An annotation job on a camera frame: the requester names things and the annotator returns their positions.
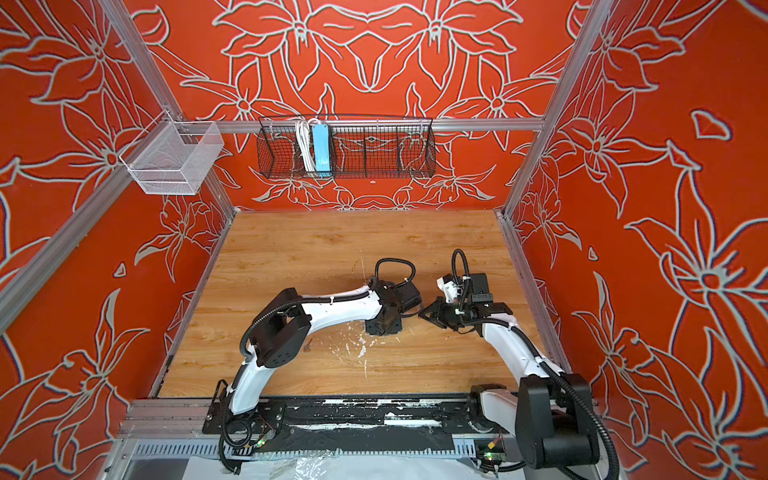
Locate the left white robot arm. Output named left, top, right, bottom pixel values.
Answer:
left=212, top=257, right=422, bottom=475

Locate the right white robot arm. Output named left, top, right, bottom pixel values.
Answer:
left=419, top=249, right=622, bottom=479

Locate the light blue box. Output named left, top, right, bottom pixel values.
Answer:
left=312, top=123, right=331, bottom=177

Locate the clear plastic bin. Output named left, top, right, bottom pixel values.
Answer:
left=120, top=121, right=224, bottom=195

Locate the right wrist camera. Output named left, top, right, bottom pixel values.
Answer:
left=436, top=274, right=461, bottom=304

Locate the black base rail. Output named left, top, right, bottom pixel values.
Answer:
left=202, top=393, right=505, bottom=456

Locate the white cable duct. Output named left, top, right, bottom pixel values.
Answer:
left=131, top=437, right=478, bottom=462

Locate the black wire basket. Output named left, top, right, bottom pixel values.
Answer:
left=256, top=115, right=437, bottom=180

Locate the white cable bundle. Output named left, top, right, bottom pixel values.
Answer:
left=295, top=118, right=316, bottom=174

